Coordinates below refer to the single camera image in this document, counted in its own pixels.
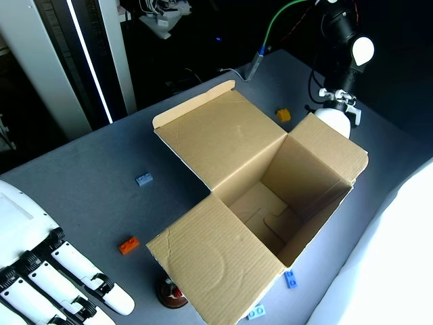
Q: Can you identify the cardboard box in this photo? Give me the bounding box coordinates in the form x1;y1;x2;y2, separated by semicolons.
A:
145;79;369;325

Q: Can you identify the brown round base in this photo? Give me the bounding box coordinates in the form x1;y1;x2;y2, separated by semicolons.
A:
156;274;189;310

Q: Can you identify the bright blue toy brick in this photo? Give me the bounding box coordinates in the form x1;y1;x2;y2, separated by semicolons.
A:
283;269;300;290

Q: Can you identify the steel blue toy brick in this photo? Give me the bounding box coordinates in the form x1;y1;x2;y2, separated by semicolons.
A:
135;171;154;188

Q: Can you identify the white background equipment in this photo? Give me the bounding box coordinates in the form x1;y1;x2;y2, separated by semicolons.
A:
137;0;192;41

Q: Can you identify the light blue toy brick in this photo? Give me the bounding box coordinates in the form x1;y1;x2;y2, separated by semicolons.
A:
247;304;267;321

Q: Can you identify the orange toy brick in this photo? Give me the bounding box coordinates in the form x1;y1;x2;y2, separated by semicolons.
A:
118;236;141;256

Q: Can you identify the white LED light strip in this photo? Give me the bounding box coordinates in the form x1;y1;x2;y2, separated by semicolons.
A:
66;0;114;125

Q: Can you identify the grey table cloth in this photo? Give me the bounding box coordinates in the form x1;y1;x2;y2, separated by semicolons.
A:
0;48;433;325

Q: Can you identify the grey cable adapter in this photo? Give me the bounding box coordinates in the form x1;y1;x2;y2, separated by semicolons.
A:
248;48;266;83

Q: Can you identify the green cable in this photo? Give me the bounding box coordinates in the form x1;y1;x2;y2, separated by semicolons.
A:
262;0;321;51

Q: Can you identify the thin white cable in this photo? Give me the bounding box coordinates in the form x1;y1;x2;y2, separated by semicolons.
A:
218;66;250;83

